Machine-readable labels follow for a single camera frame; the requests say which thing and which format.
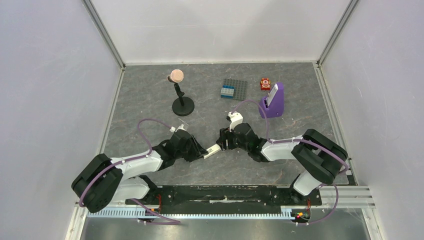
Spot white remote control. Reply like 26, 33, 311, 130
203, 144, 222, 159

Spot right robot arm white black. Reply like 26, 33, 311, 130
216, 123, 349, 204

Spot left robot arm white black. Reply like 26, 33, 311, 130
71, 129, 209, 213

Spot blue white lego bricks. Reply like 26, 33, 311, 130
220, 85, 235, 99

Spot black stand with pink ball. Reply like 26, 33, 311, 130
167, 69, 195, 117

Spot grey lego baseplate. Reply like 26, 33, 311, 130
222, 78, 248, 101

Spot purple holder stand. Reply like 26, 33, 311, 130
258, 82, 285, 119

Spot red toy figure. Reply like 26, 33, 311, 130
260, 78, 271, 91

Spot white device in holder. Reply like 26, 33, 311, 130
266, 83, 279, 106

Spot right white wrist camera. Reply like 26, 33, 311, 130
227, 111, 244, 132

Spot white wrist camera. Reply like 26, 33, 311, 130
169, 123, 187, 133
227, 111, 244, 132

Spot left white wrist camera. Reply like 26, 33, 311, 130
169, 123, 187, 133

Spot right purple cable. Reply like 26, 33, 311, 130
231, 99, 349, 226

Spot purple cable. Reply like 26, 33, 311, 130
78, 118, 181, 226
231, 99, 349, 226

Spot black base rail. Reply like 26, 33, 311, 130
139, 185, 322, 215

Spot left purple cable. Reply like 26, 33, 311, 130
78, 118, 181, 226

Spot white cable duct strip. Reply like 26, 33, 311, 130
86, 206, 295, 220

